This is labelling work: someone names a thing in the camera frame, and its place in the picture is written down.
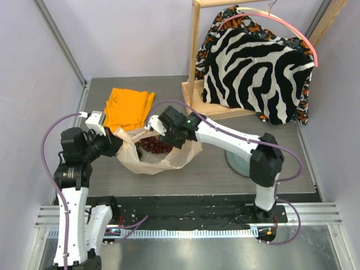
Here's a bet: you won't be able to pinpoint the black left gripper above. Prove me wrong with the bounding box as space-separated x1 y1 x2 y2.
82 125 125 161

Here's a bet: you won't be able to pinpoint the banana print plastic bag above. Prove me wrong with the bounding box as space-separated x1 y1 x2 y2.
115 128 203 175

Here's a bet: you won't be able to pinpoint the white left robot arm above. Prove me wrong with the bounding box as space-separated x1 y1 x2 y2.
50 128 123 269

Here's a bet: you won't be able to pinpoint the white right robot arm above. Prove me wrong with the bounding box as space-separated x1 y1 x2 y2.
148 106 284 222

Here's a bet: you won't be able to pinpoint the red fake grapes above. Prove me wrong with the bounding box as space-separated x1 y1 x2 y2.
139 136 173 154

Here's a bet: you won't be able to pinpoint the dark fake fruit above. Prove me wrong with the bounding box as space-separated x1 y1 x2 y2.
135 142 142 160

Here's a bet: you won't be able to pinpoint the wooden clothes rack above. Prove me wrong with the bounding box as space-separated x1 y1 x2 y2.
182 1 347 120

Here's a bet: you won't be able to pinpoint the folded orange cloth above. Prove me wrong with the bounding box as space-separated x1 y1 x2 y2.
103 88 155 133

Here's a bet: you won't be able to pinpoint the grey round plate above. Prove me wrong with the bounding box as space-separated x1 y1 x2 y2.
226 150 252 178

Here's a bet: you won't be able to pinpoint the zebra print garment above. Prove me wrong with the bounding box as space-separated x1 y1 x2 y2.
202 29 315 125

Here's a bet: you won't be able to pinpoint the pink clothes hanger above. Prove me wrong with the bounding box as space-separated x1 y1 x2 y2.
217 11 319 68

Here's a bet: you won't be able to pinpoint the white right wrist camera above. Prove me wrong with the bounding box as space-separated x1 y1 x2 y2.
145 115 167 136

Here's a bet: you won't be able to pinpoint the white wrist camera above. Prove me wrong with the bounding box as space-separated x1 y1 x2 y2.
80 111 106 136
145 115 167 136

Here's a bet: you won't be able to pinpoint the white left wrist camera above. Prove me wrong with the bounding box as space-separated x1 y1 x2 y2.
80 111 106 136

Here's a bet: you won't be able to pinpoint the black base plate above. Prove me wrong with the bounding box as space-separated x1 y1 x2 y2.
110 204 288 230

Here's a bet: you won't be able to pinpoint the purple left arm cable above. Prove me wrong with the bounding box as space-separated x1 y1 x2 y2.
40 112 149 270

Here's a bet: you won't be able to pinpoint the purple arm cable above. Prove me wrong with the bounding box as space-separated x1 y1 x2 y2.
146 100 304 246
40 112 149 270

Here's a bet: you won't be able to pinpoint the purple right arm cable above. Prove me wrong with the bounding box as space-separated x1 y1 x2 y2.
146 100 304 246

